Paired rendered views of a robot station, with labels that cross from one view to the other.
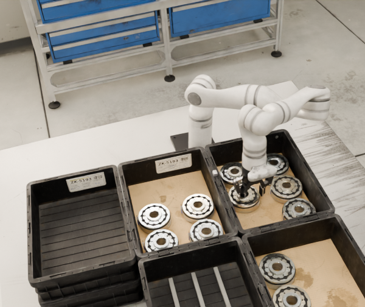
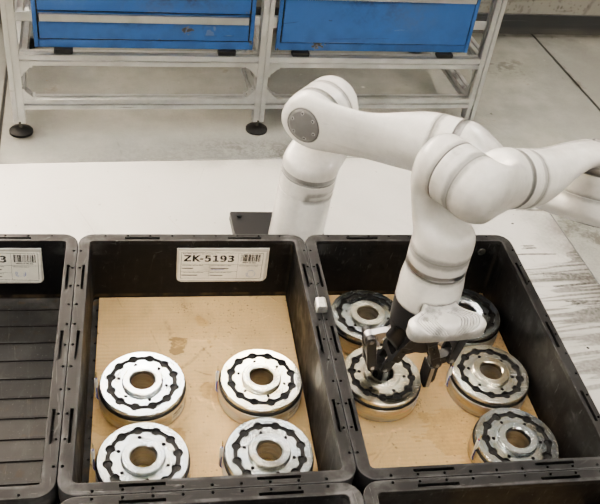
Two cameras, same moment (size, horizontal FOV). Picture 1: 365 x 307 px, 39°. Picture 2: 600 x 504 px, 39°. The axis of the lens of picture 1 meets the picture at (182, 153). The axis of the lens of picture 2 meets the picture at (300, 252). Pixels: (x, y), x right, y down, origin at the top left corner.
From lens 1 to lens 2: 0.61 m
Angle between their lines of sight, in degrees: 4
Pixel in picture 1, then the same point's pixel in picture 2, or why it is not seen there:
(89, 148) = (40, 203)
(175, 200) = (207, 356)
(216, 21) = (366, 37)
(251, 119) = (453, 169)
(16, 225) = not seen: outside the picture
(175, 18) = (290, 13)
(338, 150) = not seen: outside the picture
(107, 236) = (7, 414)
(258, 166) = (440, 306)
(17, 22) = not seen: outside the picture
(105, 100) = (123, 142)
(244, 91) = (427, 125)
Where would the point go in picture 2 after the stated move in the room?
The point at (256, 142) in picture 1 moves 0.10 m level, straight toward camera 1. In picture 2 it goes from (449, 238) to (441, 299)
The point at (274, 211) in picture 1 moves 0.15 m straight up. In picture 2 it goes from (451, 431) to (482, 349)
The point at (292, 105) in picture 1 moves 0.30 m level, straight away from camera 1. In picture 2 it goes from (556, 167) to (572, 59)
